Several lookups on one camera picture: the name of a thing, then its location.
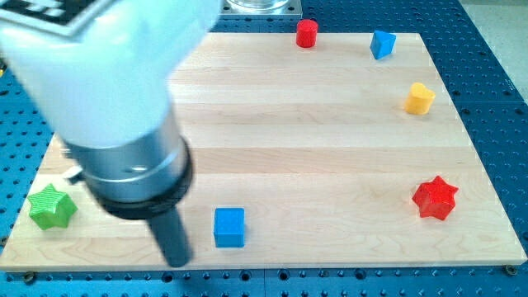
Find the red star block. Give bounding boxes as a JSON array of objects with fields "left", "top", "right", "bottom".
[{"left": 412, "top": 176, "right": 459, "bottom": 220}]

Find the green star block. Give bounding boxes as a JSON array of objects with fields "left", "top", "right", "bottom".
[{"left": 28, "top": 184, "right": 78, "bottom": 230}]

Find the blue wedge block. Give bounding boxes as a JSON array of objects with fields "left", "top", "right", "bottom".
[{"left": 370, "top": 31, "right": 397, "bottom": 59}]

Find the blue cube block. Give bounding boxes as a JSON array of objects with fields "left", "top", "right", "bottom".
[{"left": 213, "top": 208, "right": 245, "bottom": 248}]

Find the yellow heart block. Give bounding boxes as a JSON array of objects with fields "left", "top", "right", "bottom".
[{"left": 403, "top": 82, "right": 436, "bottom": 116}]

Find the red cylinder block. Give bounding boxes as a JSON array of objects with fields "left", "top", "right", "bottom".
[{"left": 295, "top": 19, "right": 318, "bottom": 48}]

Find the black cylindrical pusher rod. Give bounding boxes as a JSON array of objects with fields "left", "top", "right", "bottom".
[{"left": 147, "top": 206, "right": 192, "bottom": 267}]

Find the black white fiducial marker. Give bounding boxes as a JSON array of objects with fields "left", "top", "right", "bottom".
[{"left": 1, "top": 0, "right": 114, "bottom": 36}]

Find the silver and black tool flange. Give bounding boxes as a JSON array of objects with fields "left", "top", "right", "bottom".
[{"left": 64, "top": 108, "right": 193, "bottom": 219}]

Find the light wooden board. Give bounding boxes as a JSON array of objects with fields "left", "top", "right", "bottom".
[{"left": 1, "top": 33, "right": 527, "bottom": 271}]

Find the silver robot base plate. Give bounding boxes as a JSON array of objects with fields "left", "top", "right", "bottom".
[{"left": 219, "top": 0, "right": 303, "bottom": 19}]

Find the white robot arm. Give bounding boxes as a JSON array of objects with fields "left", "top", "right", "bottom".
[{"left": 1, "top": 0, "right": 221, "bottom": 267}]

